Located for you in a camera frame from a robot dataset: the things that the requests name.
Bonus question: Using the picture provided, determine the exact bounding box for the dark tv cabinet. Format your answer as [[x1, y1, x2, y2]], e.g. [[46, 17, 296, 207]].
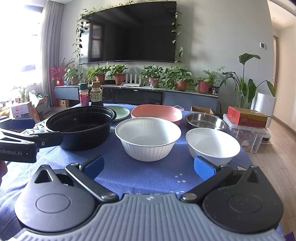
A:
[[54, 83, 219, 112]]

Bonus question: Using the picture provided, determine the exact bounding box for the white ribbed bowl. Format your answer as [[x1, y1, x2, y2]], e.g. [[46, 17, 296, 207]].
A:
[[115, 117, 182, 162]]

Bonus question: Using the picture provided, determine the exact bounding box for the red cardboard box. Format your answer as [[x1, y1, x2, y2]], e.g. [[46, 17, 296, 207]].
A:
[[227, 106, 267, 128]]

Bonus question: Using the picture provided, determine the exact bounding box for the red flower plant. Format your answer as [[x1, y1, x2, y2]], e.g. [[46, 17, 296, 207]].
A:
[[49, 58, 75, 86]]

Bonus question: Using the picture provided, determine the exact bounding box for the green plate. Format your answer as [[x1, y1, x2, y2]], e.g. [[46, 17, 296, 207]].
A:
[[106, 105, 130, 122]]

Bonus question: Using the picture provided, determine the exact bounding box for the large leafy floor plant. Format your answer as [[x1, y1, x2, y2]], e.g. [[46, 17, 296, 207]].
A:
[[219, 53, 275, 108]]

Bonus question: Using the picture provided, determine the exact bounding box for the pink spice shaker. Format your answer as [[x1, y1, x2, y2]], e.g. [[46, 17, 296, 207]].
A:
[[79, 83, 89, 106]]

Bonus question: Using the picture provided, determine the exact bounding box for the clear plastic storage bin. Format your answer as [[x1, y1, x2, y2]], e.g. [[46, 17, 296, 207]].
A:
[[223, 114, 266, 153]]

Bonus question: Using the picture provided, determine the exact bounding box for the white smooth bowl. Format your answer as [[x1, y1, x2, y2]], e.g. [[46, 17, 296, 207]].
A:
[[186, 128, 241, 166]]

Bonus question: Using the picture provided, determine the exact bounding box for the wall television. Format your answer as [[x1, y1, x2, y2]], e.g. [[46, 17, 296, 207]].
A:
[[76, 1, 177, 64]]

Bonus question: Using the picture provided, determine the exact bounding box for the black pot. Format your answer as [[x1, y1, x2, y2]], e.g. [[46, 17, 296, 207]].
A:
[[46, 106, 116, 151]]

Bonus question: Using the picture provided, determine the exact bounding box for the grey curtain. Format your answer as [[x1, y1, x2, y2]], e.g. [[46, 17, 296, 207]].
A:
[[41, 1, 64, 106]]

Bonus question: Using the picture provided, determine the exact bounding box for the potted plant red pot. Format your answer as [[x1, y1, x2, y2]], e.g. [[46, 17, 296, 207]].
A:
[[197, 66, 226, 94]]

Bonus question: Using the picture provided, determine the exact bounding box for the potted plant terracotta pot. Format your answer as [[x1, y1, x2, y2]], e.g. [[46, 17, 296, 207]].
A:
[[108, 64, 128, 85]]

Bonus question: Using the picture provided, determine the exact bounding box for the pink square bowl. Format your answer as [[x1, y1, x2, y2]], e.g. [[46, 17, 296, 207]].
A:
[[130, 104, 183, 126]]

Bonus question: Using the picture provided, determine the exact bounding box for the stainless steel bowl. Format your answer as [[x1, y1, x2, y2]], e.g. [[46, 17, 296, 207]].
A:
[[185, 113, 228, 131]]

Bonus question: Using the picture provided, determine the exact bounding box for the open brown cardboard box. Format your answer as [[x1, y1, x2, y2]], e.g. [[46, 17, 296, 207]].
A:
[[190, 106, 214, 115]]

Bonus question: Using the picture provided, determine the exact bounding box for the white air purifier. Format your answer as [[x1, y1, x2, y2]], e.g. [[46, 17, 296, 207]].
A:
[[250, 91, 276, 128]]

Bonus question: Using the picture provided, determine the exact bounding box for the soy sauce bottle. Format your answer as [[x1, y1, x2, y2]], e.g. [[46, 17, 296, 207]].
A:
[[90, 81, 103, 106]]

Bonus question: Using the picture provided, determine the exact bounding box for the white router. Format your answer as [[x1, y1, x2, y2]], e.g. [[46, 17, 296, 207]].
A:
[[124, 74, 142, 87]]

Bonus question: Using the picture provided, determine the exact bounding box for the blue patterned tablecloth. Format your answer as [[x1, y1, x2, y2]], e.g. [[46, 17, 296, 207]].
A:
[[0, 102, 284, 241]]

